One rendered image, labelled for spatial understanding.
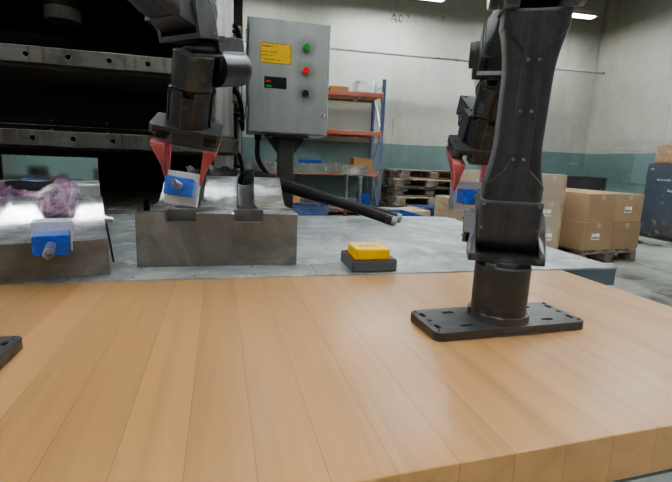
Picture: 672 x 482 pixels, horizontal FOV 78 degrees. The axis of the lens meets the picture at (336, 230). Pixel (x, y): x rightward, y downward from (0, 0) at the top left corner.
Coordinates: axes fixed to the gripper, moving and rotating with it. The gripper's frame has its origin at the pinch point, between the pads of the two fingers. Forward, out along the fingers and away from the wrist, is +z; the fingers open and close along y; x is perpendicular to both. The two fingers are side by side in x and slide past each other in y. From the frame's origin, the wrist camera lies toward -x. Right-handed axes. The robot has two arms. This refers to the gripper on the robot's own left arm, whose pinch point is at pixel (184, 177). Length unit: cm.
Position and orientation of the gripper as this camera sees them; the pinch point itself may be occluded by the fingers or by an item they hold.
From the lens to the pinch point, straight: 73.2
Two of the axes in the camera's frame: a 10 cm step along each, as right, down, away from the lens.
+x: 1.4, 5.1, -8.5
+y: -9.6, -1.4, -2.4
